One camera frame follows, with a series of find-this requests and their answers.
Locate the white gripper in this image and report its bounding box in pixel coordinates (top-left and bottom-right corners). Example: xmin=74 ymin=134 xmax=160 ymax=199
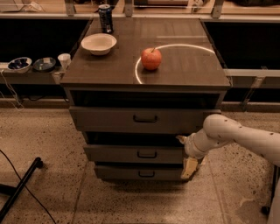
xmin=176 ymin=129 xmax=227 ymax=180

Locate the grey drawer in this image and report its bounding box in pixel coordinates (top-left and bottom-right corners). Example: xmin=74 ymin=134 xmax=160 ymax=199
xmin=69 ymin=106 xmax=221 ymax=134
xmin=94 ymin=165 xmax=182 ymax=181
xmin=84 ymin=144 xmax=183 ymax=164

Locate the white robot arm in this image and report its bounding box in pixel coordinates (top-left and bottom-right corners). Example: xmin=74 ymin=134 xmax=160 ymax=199
xmin=176 ymin=114 xmax=280 ymax=224

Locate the brown drawer cabinet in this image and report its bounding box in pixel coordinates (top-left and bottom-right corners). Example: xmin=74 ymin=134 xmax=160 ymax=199
xmin=59 ymin=17 xmax=231 ymax=138

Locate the black stand leg right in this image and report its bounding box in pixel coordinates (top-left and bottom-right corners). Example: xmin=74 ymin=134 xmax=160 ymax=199
xmin=261 ymin=165 xmax=280 ymax=216

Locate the black stand leg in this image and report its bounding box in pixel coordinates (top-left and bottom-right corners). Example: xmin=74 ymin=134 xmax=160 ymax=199
xmin=261 ymin=165 xmax=280 ymax=216
xmin=0 ymin=157 xmax=43 ymax=222

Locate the red apple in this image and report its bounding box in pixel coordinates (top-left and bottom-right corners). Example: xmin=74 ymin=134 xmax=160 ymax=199
xmin=141 ymin=48 xmax=162 ymax=71

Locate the white paper cup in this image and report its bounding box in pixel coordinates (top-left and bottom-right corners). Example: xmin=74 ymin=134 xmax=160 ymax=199
xmin=58 ymin=53 xmax=71 ymax=70

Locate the blue soda can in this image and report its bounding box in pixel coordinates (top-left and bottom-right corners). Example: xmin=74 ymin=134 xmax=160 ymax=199
xmin=98 ymin=4 xmax=114 ymax=34

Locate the dark blue bowl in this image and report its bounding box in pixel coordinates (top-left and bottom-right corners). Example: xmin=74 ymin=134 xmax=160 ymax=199
xmin=32 ymin=57 xmax=56 ymax=73

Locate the low grey shelf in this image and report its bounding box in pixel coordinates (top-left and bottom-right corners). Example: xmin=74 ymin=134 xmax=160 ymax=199
xmin=0 ymin=67 xmax=65 ymax=85

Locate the black stand leg left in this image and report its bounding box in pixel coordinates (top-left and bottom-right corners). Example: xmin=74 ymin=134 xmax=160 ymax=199
xmin=0 ymin=157 xmax=43 ymax=222

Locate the blue white bowl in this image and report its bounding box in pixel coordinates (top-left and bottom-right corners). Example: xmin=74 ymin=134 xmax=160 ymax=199
xmin=8 ymin=57 xmax=32 ymax=74

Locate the white cable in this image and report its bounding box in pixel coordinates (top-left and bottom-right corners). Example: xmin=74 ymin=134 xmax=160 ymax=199
xmin=0 ymin=69 xmax=25 ymax=109

